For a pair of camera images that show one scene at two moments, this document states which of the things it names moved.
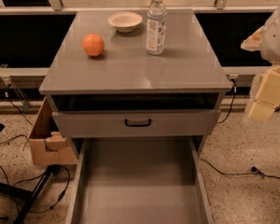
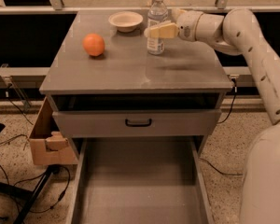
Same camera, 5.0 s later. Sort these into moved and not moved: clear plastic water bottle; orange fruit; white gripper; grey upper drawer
Moved: white gripper
Not moved: clear plastic water bottle; orange fruit; grey upper drawer
